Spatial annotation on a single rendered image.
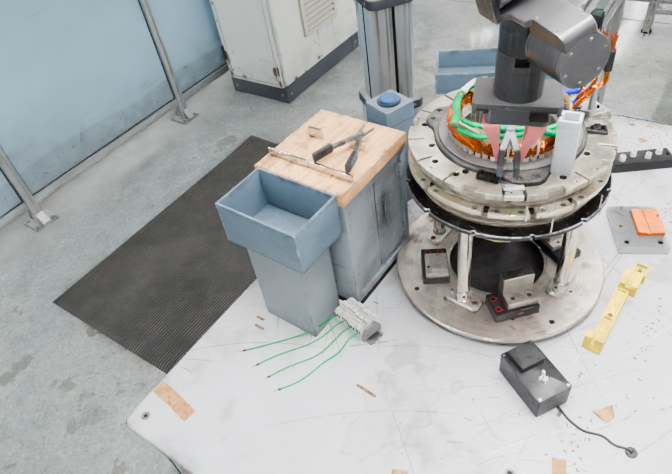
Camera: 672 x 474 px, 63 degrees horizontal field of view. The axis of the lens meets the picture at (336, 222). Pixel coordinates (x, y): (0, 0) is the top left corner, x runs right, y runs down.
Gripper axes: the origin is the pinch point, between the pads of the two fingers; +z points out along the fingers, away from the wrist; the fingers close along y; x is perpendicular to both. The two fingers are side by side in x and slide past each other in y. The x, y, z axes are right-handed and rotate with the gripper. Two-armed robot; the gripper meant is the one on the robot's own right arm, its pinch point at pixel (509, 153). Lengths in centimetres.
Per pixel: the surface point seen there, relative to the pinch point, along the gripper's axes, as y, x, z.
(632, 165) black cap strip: 28, 49, 36
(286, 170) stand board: -35.4, 6.8, 11.5
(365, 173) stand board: -21.7, 7.4, 11.2
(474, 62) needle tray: -8, 51, 14
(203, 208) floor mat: -129, 105, 119
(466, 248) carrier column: -4.6, 3.6, 22.1
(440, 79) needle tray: -13.7, 40.4, 11.8
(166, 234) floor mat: -139, 86, 119
